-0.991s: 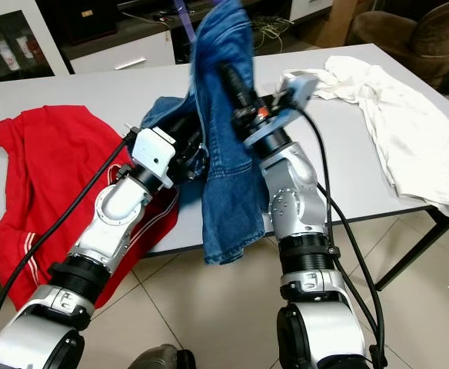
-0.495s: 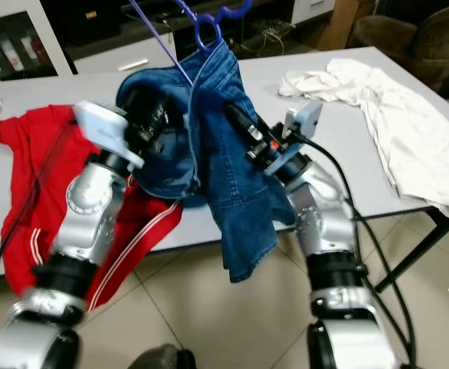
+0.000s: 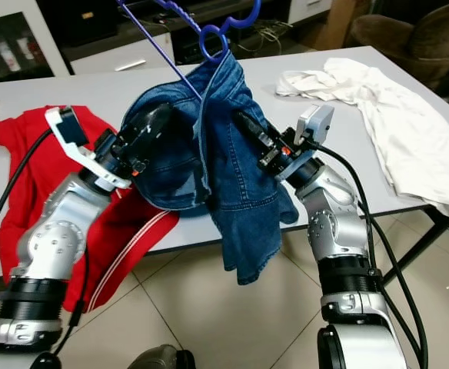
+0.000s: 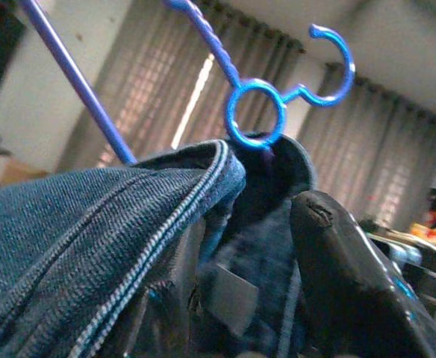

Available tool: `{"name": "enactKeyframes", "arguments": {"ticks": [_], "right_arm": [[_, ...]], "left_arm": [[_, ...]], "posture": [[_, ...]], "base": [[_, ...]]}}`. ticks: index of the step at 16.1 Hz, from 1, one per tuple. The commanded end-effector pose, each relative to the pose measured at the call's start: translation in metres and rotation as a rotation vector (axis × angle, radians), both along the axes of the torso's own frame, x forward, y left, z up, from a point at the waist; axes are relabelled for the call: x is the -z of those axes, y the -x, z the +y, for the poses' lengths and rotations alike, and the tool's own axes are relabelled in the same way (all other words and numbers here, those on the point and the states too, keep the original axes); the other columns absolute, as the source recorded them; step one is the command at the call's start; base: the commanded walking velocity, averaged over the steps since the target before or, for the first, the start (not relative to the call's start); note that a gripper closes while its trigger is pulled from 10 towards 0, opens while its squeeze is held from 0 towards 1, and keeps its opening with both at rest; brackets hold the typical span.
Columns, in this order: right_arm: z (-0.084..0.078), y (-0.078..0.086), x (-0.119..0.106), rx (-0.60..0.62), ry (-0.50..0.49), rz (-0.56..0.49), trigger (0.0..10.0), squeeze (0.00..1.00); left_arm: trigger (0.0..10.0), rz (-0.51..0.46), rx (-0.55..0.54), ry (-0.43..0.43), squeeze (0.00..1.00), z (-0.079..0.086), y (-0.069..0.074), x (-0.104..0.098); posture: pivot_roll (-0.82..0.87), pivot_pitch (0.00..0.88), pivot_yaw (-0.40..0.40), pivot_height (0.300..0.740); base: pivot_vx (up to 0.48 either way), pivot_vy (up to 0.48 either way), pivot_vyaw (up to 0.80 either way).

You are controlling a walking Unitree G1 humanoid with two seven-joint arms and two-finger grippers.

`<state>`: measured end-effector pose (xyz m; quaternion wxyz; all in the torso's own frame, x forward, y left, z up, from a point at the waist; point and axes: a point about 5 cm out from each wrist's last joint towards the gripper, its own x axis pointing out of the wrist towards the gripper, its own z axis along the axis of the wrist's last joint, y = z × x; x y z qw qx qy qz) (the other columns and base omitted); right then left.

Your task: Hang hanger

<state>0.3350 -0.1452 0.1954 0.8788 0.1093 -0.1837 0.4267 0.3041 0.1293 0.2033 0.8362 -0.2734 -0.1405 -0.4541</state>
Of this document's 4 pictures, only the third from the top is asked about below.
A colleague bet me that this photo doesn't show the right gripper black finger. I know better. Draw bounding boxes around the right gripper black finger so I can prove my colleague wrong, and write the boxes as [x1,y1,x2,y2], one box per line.
[236,111,275,151]

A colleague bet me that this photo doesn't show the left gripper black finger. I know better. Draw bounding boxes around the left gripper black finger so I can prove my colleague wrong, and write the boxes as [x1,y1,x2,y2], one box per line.
[140,103,175,151]

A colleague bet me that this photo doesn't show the blue denim shorts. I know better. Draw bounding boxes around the blue denim shorts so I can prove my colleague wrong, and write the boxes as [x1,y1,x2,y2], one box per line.
[128,50,301,285]

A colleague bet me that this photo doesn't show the red shirt white stripes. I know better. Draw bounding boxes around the red shirt white stripes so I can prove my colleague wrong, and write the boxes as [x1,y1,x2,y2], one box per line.
[0,106,179,312]

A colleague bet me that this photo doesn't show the white drawer unit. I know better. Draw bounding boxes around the white drawer unit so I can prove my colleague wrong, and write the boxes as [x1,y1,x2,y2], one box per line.
[67,35,175,76]

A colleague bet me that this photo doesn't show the white crumpled garment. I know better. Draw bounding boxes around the white crumpled garment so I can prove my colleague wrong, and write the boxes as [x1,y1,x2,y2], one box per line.
[274,58,449,222]

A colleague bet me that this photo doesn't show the black tv stand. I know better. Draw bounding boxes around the black tv stand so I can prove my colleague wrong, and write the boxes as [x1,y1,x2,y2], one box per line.
[40,0,294,66]

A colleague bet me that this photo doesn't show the white glass door cabinet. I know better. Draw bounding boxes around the white glass door cabinet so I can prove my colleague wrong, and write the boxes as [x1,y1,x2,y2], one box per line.
[0,0,72,85]

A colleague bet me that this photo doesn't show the brown wooden board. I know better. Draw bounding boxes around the brown wooden board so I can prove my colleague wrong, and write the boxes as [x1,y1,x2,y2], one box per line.
[313,0,356,51]

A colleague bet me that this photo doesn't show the brown armchair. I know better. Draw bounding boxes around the brown armchair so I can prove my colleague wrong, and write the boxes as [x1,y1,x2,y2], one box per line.
[348,0,449,89]

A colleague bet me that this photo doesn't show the grey left robot leg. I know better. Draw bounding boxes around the grey left robot leg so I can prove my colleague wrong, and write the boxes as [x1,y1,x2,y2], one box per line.
[128,346,195,369]

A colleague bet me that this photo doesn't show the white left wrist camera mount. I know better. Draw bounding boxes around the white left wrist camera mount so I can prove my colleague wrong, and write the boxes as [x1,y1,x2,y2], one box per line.
[45,106,129,191]

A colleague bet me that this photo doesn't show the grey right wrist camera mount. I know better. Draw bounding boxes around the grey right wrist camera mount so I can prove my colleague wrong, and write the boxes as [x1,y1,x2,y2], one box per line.
[278,104,335,184]

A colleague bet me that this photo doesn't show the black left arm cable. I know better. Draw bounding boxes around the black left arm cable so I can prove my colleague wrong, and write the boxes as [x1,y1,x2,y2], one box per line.
[0,127,56,262]

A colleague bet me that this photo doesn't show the black table leg frame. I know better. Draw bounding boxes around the black table leg frame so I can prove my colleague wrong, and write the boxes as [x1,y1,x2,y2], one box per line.
[386,208,449,266]

